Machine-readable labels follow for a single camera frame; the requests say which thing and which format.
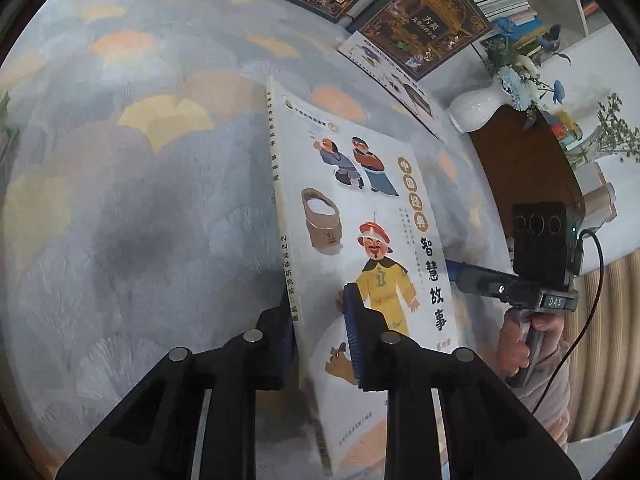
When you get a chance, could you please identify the person's right hand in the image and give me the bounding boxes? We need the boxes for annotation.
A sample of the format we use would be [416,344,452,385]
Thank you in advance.
[495,314,568,375]

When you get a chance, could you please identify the beige cardboard roll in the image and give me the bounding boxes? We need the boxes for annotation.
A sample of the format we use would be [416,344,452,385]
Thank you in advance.
[582,182,618,221]

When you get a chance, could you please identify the glass vase green sprigs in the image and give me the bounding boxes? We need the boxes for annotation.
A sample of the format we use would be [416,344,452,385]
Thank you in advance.
[570,92,640,166]

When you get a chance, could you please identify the white ribbed vase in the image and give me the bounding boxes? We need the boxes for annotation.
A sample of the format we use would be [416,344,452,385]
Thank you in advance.
[448,87,503,133]

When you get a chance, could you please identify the dark brown wooden cabinet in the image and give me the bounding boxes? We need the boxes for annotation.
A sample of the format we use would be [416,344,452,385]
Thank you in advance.
[470,105,586,251]

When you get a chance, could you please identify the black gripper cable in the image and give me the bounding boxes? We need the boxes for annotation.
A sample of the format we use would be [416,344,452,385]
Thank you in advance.
[530,230,606,416]

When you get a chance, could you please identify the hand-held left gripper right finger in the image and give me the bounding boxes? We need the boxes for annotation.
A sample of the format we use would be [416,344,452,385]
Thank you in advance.
[342,282,583,480]

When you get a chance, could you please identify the blue artificial flowers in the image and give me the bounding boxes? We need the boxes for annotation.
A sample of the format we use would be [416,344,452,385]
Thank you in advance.
[482,17,571,121]

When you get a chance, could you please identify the white book yellow-robed figure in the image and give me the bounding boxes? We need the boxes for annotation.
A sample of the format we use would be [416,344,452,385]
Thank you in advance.
[264,76,481,478]

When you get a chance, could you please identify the glass jars colourful contents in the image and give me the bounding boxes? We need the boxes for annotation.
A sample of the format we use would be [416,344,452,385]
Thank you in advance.
[550,110,583,141]

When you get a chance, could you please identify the white figure-print story book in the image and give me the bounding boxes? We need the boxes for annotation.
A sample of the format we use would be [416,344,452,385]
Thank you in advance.
[337,32,443,141]

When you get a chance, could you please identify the beige ribbed panel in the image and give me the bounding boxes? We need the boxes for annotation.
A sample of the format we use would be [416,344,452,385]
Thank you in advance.
[570,250,640,441]

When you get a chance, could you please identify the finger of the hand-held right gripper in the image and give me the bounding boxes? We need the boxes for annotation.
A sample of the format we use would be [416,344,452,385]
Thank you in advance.
[445,259,506,295]

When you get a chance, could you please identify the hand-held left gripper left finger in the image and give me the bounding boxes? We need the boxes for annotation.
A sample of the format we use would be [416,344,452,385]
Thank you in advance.
[55,307,300,480]

